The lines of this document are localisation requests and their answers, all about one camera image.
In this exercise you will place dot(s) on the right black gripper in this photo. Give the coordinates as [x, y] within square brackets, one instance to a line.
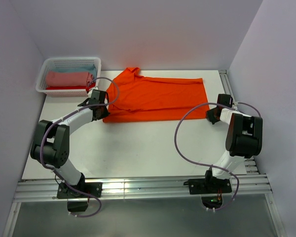
[209, 115]

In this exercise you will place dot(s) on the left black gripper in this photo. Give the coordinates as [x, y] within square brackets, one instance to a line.
[104, 114]

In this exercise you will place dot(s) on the orange t-shirt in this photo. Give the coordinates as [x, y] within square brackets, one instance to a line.
[140, 98]

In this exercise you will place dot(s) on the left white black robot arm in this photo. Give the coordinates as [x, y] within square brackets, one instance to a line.
[51, 143]

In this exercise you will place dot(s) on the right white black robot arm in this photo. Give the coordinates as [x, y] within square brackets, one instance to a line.
[243, 140]

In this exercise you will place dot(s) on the rolled red t-shirt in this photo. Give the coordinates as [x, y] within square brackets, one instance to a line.
[71, 87]

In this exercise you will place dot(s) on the rolled light blue t-shirt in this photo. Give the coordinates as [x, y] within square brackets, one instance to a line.
[86, 68]

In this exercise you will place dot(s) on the rolled pink t-shirt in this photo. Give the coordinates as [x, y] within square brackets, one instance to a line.
[75, 79]

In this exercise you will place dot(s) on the white plastic mesh basket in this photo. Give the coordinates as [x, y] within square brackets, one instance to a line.
[64, 62]

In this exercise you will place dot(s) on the aluminium right side rail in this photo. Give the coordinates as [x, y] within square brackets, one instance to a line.
[250, 164]

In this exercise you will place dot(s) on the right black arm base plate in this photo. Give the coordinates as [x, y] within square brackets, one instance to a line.
[202, 186]

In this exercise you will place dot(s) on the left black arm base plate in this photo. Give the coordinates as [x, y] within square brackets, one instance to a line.
[94, 189]

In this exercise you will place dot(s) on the aluminium front rail frame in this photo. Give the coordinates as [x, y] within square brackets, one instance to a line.
[141, 188]

